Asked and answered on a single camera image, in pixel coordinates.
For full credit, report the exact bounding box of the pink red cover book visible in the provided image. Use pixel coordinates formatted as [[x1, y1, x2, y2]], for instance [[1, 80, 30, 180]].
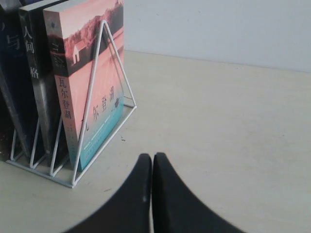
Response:
[[43, 0, 124, 172]]

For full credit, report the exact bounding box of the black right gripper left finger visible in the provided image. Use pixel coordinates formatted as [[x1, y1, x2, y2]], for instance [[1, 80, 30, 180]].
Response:
[[66, 153, 152, 233]]

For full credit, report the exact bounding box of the black grey spine book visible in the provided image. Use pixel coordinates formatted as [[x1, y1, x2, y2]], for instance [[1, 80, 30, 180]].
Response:
[[18, 0, 61, 166]]

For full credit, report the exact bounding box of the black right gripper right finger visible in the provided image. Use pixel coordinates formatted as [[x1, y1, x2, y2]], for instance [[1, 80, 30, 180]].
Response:
[[152, 152, 243, 233]]

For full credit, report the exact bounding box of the blue moon cover book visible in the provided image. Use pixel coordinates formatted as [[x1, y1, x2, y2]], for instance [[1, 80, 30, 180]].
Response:
[[0, 0, 45, 162]]

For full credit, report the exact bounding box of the white wire book rack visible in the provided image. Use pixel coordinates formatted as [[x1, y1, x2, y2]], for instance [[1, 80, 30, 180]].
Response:
[[5, 19, 137, 188]]

